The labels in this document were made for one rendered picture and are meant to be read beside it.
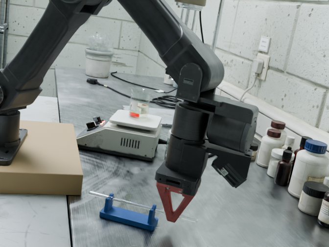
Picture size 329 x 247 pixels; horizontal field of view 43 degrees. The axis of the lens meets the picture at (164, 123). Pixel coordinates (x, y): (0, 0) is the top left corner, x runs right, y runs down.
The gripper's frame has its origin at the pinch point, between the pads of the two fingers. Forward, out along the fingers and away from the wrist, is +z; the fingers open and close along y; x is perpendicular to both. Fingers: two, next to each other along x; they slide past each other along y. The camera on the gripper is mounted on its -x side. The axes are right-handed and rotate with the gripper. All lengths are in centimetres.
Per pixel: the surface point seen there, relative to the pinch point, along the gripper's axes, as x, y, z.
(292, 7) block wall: -14, 79, -40
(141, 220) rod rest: 5.1, -0.8, 2.0
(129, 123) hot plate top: 18.6, 29.1, -5.4
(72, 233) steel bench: 14.0, -8.6, 3.1
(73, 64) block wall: 134, 241, 24
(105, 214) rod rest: 11.3, -1.7, 2.2
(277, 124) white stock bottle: -16, 53, -8
